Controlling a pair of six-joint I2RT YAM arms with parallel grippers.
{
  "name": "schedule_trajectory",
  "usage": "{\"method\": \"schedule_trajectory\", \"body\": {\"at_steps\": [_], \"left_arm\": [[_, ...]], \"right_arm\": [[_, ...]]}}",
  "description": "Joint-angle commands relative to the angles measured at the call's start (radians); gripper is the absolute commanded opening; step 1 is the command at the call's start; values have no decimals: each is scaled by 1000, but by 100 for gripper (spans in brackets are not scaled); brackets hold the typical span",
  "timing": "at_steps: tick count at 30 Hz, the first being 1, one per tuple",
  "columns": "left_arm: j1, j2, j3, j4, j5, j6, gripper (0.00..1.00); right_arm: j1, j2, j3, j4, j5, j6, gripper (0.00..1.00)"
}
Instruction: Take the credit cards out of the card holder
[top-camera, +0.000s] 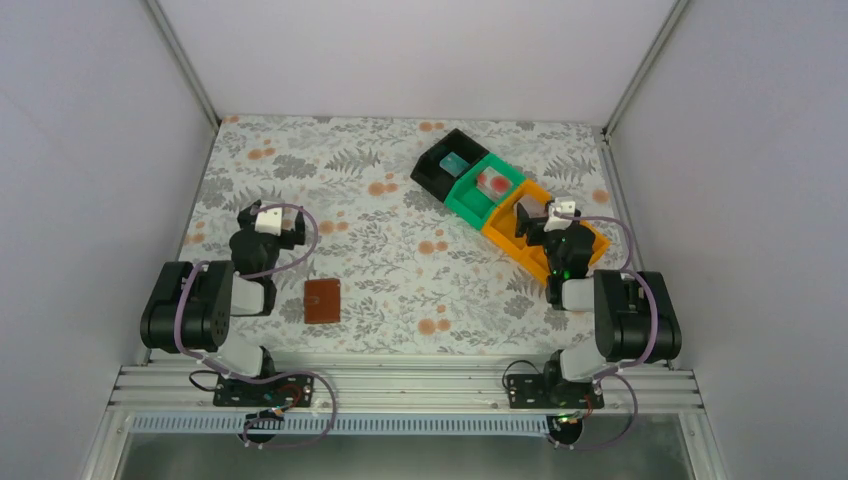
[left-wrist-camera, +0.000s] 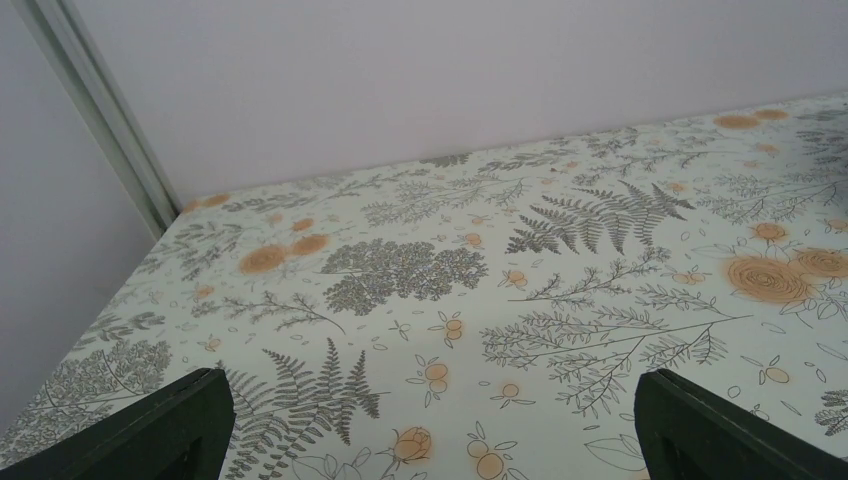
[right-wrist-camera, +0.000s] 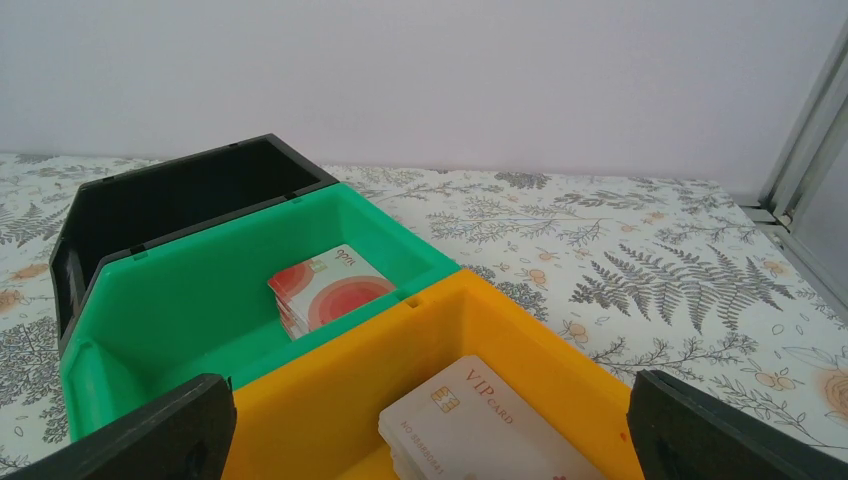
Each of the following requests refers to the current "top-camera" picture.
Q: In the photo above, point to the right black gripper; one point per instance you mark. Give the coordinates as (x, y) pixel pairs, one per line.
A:
(523, 223)

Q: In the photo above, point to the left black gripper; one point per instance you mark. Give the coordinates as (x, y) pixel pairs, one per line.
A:
(298, 233)

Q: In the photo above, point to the brown leather card holder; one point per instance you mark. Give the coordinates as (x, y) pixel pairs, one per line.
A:
(322, 301)

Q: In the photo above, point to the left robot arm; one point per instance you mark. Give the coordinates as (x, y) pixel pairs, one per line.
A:
(191, 304)

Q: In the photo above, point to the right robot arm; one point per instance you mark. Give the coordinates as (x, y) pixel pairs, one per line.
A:
(634, 319)

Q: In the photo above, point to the orange storage bin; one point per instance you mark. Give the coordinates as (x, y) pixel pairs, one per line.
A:
(500, 230)

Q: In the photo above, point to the red white item in bin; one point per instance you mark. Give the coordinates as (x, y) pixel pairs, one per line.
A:
(493, 184)

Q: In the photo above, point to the green storage bin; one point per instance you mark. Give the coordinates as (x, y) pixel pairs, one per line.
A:
(472, 205)

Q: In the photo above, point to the teal item in black bin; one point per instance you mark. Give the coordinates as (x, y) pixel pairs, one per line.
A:
(453, 164)

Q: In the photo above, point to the black storage bin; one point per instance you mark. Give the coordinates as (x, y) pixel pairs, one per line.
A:
(439, 168)

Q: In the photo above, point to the floral table mat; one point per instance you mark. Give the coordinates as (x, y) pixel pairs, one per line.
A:
(415, 277)

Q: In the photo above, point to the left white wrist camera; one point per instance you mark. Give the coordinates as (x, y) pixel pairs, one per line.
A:
(270, 221)

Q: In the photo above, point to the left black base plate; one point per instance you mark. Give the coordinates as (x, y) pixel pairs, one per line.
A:
(293, 390)

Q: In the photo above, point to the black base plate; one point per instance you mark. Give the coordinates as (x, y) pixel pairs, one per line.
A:
(293, 390)
(532, 391)

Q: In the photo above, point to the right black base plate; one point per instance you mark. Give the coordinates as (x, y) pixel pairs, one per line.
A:
(532, 391)

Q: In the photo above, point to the aluminium rail frame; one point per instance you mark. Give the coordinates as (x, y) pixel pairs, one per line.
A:
(387, 394)

